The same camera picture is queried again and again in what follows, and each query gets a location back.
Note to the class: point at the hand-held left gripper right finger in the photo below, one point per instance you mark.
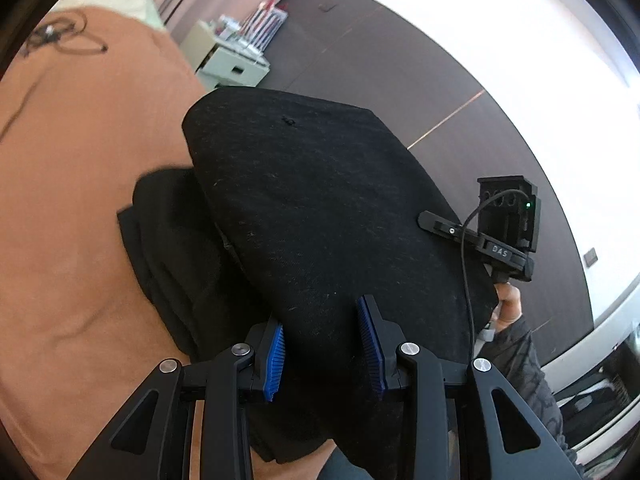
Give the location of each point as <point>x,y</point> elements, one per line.
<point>370,345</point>

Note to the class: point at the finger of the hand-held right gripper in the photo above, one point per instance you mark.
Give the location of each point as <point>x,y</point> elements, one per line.
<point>442,225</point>

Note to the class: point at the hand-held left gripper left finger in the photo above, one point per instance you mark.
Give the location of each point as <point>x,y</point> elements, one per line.
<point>275,360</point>

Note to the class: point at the black pants with metal button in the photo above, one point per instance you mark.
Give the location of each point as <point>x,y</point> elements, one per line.
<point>325,200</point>

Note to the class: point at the person's right forearm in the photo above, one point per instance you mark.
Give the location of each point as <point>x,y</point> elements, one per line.
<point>530,390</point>

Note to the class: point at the person's right hand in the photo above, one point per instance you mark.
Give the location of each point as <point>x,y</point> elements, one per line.
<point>510,305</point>

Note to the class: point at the person's leg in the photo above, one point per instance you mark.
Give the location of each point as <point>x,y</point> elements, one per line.
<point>335,467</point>

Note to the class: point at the dark furniture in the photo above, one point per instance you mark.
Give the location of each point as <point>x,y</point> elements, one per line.
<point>625,365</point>

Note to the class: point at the white drawer nightstand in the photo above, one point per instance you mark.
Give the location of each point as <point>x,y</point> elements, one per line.
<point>225,67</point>

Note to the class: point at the orange blanket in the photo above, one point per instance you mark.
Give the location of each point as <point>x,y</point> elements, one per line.
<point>90,160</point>

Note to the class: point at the small white container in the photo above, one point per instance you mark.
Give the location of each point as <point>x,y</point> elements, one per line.
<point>227,25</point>

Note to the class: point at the dark wall socket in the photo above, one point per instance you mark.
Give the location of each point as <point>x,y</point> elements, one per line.
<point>590,257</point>

